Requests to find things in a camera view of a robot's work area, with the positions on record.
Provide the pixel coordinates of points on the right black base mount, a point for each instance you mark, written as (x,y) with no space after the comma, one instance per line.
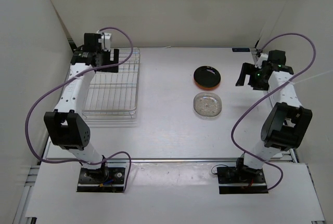
(231,181)

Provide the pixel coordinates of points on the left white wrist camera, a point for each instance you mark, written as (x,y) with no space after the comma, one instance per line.
(105,40)

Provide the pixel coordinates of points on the clear glass plate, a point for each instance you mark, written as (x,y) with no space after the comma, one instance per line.
(207,105)

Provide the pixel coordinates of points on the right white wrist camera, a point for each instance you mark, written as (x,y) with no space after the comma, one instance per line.
(261,57)

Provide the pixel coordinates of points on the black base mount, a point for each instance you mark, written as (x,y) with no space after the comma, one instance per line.
(231,181)
(109,178)

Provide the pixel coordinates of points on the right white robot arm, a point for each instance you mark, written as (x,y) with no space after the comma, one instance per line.
(286,124)

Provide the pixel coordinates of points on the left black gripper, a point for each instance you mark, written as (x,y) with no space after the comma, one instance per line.
(116,54)

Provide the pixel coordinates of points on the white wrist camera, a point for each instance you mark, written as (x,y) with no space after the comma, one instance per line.
(261,57)
(105,40)

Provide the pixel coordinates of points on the black plastic plate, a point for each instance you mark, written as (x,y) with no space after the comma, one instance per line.
(207,76)

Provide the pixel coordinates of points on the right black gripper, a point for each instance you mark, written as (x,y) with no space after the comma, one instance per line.
(249,69)

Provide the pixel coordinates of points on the white zip tie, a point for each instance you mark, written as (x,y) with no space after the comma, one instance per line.
(312,77)

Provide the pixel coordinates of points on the orange plastic plate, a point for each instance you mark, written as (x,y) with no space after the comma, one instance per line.
(207,88)

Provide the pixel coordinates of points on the aluminium rail frame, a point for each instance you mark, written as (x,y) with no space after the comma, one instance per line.
(173,150)

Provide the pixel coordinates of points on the metal wire dish rack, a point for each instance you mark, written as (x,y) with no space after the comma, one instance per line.
(114,95)

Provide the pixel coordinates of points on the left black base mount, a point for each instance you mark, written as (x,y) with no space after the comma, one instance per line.
(109,178)

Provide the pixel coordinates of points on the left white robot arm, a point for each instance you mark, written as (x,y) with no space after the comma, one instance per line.
(64,124)

